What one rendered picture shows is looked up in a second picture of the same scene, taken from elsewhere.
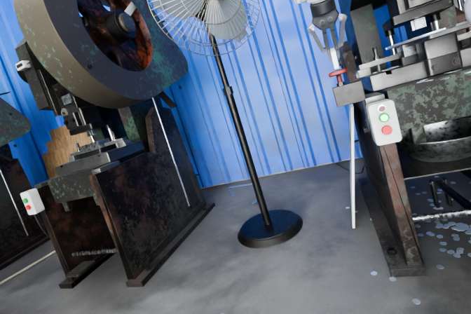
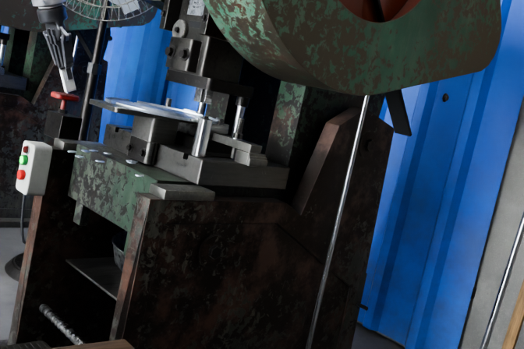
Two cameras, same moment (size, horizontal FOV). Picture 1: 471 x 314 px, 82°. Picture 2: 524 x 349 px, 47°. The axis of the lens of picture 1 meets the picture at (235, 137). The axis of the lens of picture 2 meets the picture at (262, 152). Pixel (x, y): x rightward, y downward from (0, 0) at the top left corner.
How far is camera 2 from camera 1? 1.69 m
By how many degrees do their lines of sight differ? 24
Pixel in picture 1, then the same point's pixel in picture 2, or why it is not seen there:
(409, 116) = (78, 185)
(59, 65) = not seen: outside the picture
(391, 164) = (33, 223)
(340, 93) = (49, 119)
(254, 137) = not seen: hidden behind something
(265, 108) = not seen: hidden behind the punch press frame
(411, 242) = (15, 325)
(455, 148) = (119, 262)
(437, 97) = (97, 178)
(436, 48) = (138, 126)
